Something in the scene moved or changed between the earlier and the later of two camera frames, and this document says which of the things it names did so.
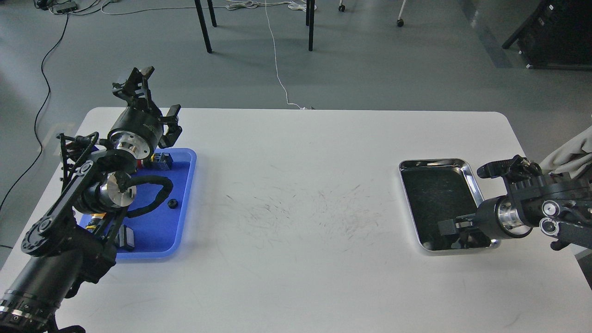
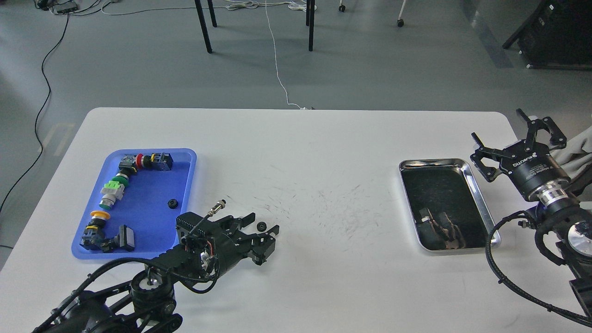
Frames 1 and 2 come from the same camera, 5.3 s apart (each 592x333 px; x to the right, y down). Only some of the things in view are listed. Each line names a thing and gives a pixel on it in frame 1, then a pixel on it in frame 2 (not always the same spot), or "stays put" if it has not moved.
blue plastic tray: x=161 y=231 stays put
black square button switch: x=125 y=238 stays put
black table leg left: x=203 y=23 stays put
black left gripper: x=138 y=132 → x=216 y=246
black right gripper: x=496 y=217 → x=537 y=174
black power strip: x=58 y=7 stays put
